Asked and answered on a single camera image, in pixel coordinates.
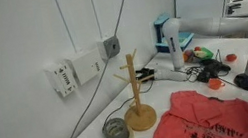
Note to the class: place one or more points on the coral printed sweatshirt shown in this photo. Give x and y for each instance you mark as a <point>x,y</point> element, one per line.
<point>204,126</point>

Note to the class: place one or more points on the slim white robot arm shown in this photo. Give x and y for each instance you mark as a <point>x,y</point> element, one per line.
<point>172,37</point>

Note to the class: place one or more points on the wooden mug tree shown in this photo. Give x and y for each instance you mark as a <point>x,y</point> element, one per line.
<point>134,87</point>

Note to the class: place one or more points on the grey junction box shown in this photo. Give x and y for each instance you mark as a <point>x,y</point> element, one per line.
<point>108,48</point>

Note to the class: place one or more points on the blue plastic rack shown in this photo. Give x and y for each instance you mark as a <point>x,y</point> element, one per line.
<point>158,22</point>

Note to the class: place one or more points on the orange purple toy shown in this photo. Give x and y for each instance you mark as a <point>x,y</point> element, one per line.
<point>188,55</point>

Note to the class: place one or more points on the red toy ball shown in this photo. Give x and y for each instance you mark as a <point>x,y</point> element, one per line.
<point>197,48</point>

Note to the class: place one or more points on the green toy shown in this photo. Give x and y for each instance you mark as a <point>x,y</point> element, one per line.
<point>207,53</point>

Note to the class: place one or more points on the orange cup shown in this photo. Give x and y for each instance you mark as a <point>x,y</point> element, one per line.
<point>214,84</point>

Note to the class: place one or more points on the small red round object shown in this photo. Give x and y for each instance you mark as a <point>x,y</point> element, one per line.
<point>231,57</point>

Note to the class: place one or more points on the plain white wall box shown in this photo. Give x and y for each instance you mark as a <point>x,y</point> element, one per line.
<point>84,67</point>

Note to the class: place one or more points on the white wall socket black markings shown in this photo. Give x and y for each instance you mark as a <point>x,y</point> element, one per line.
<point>61,79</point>

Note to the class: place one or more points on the white wall conduit pipe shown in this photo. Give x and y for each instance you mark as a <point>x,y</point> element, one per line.
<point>63,20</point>
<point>94,11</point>

